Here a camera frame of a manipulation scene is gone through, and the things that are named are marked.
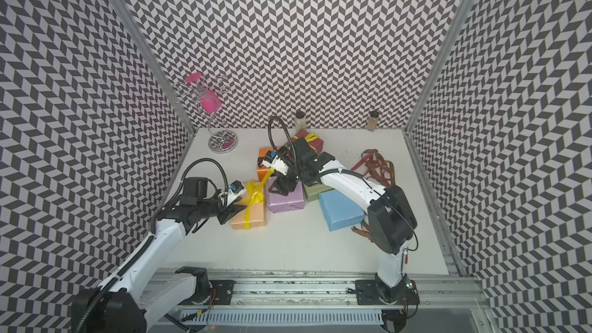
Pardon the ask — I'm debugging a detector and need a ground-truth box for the brown ribbon of purple box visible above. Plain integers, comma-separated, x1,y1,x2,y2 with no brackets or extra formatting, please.
351,222,374,243

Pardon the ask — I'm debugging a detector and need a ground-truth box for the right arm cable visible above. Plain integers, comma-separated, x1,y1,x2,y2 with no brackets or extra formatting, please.
267,115,299,172

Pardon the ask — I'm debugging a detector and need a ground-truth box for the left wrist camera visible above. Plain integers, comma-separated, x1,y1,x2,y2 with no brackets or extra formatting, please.
227,180,247,204

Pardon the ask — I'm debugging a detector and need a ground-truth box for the brown spice shaker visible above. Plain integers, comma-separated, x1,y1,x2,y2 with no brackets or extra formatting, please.
366,110,379,132

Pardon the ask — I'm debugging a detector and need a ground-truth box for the blue gift box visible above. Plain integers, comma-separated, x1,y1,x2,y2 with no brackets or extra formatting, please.
319,191,365,231

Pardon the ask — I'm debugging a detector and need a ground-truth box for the orange gift box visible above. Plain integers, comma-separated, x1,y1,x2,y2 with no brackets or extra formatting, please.
255,146,274,182

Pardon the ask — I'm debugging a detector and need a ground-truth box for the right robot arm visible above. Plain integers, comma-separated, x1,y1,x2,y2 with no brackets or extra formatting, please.
261,138,417,305

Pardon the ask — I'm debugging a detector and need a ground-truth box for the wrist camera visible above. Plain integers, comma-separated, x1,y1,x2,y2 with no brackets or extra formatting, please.
257,150,289,175
227,180,247,204

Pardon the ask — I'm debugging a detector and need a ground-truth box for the yellow ribbon on maroon box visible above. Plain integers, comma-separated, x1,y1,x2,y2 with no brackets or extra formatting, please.
291,132,319,143

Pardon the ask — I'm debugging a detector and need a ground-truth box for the green gift box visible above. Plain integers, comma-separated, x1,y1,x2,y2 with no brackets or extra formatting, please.
303,183,333,203

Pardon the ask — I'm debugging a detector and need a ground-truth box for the peach gift box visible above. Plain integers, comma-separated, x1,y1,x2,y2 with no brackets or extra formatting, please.
230,191,267,230

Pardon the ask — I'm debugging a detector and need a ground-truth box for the white spice shaker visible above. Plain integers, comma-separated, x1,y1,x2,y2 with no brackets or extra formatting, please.
294,110,307,132

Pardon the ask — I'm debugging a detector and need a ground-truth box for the purple gift box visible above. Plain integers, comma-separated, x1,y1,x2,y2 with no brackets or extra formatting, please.
265,177,305,214

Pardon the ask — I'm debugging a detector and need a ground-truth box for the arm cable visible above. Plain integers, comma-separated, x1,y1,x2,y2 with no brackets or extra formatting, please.
150,156,230,232
267,115,299,172

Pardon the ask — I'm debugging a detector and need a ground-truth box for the maroon gift box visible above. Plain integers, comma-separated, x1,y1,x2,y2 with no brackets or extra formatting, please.
295,129,324,154

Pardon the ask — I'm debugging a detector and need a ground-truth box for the yellow ribbon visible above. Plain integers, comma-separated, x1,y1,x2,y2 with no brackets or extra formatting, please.
243,169,274,230
291,132,319,143

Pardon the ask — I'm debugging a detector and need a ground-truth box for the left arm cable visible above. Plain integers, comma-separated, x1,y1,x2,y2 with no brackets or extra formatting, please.
150,156,230,232

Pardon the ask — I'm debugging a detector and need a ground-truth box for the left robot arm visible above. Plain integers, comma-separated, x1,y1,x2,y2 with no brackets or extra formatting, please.
71,177,247,332

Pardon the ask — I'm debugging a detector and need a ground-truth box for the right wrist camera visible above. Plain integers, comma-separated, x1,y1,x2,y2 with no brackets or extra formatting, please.
257,150,289,175

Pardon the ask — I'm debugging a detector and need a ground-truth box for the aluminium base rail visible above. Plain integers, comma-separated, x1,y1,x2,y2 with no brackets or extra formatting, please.
103,270,491,311

